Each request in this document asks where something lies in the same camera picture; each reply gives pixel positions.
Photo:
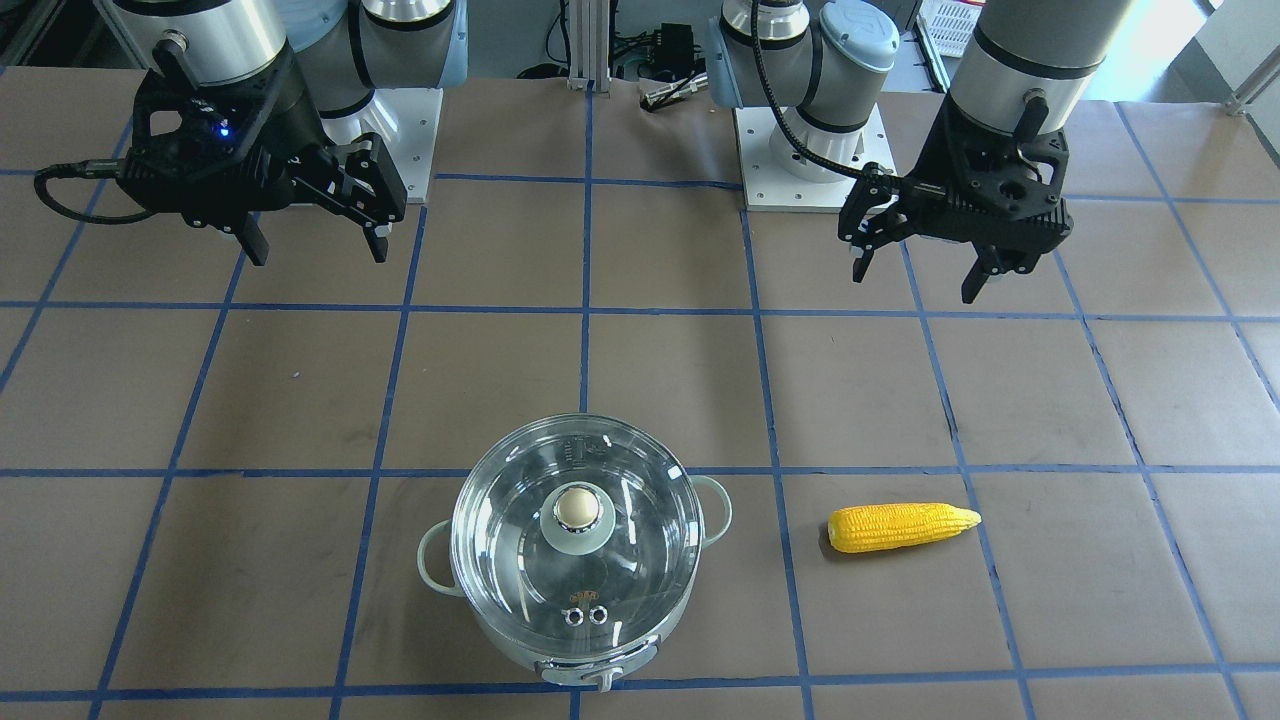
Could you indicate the glass pot lid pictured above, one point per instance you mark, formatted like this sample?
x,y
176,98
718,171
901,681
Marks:
x,y
576,520

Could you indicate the yellow corn cob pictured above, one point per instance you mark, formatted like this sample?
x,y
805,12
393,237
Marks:
x,y
891,526

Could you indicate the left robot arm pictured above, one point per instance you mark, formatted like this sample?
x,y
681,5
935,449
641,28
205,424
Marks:
x,y
820,74

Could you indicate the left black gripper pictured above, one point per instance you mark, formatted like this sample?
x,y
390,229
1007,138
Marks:
x,y
937,150

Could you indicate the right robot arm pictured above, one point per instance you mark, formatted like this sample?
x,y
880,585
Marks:
x,y
345,49

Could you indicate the aluminium frame post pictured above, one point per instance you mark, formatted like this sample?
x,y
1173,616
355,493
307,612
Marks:
x,y
589,32

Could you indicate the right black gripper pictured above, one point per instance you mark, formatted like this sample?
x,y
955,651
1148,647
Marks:
x,y
287,125

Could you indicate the pale green cooking pot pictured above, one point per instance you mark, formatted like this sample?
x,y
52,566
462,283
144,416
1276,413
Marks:
x,y
580,650

